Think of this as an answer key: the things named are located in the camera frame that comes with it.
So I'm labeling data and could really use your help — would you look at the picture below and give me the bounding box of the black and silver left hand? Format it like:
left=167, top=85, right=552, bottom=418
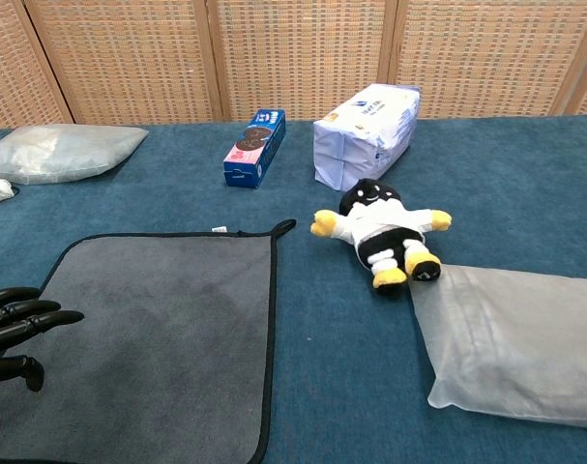
left=0, top=286, right=85, bottom=393

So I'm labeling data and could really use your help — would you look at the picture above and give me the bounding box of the translucent bag with white contents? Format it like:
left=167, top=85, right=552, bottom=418
left=0, top=124, right=150, bottom=187

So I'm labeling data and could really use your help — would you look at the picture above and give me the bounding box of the blue cookie box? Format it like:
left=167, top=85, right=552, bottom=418
left=222, top=108, right=287, bottom=189

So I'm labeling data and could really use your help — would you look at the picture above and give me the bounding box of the grey cloth mat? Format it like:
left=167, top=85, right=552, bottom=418
left=0, top=218, right=298, bottom=464

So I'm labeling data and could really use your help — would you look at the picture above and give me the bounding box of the woven wooden folding screen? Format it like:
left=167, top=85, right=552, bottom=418
left=0, top=0, right=587, bottom=131

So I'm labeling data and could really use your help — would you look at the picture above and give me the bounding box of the translucent empty-looking plastic bag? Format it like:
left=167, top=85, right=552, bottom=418
left=407, top=263, right=587, bottom=431

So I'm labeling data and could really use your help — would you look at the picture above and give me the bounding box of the black white plush doll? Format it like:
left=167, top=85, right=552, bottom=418
left=309, top=178, right=453, bottom=296

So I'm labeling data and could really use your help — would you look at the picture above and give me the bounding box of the white tissue pack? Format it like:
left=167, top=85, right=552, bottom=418
left=312, top=82, right=423, bottom=192

